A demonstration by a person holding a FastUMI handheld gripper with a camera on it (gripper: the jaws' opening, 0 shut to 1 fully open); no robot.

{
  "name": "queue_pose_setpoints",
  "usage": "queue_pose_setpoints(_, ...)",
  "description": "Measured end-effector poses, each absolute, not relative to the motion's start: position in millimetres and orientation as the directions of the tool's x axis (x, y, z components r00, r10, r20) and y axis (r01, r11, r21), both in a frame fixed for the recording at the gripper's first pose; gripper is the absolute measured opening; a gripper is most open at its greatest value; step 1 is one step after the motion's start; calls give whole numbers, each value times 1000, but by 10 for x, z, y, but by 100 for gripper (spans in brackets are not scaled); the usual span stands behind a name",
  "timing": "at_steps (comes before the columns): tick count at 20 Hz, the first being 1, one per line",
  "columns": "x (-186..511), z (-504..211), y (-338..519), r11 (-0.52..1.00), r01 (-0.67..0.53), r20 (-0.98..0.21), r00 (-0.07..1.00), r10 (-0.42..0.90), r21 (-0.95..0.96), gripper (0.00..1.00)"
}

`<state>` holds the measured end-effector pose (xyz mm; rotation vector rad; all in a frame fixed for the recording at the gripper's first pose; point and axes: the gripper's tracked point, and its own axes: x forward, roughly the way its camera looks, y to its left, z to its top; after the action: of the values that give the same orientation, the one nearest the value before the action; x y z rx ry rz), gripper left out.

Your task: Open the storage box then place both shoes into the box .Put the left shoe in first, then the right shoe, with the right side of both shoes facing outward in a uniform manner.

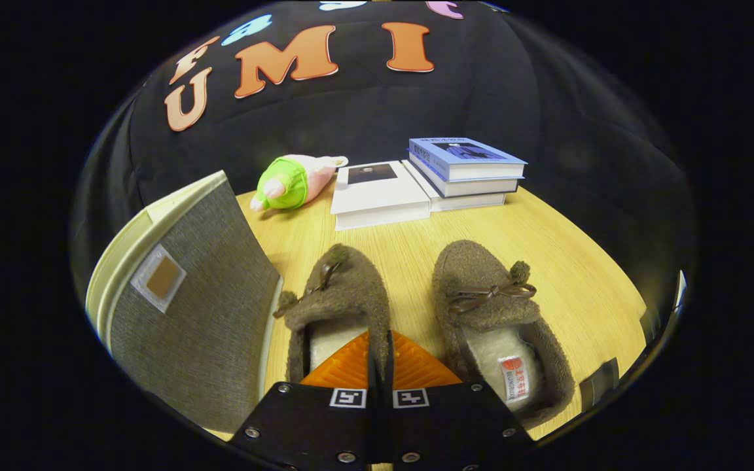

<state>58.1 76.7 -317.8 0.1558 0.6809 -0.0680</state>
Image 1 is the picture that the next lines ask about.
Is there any blue cover book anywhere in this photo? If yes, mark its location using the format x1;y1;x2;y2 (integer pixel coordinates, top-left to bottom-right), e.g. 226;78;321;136
408;137;528;183

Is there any brown fuzzy shoe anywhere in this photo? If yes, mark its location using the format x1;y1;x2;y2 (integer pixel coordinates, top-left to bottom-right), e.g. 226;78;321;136
432;239;575;429
274;243;392;387

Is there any white book with dark photo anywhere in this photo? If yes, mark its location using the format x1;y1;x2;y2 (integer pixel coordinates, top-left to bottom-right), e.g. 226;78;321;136
330;161;431;232

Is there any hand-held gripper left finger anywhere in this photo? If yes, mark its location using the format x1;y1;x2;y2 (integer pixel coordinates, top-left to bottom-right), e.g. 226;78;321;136
230;330;378;471

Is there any grey fabric storage box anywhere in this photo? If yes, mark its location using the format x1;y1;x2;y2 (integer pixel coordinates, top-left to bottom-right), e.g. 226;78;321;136
86;170;284;434

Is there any pink and green plush toy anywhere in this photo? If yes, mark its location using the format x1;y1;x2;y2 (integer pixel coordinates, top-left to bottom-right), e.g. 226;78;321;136
250;154;350;212

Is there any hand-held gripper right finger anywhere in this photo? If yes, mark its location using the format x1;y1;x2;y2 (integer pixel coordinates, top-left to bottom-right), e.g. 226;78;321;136
384;330;538;471

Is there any dark grey block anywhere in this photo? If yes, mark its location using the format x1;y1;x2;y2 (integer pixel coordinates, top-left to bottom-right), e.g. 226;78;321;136
579;358;620;412

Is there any plain white book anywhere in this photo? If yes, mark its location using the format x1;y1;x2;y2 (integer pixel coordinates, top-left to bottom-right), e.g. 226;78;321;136
402;160;507;213

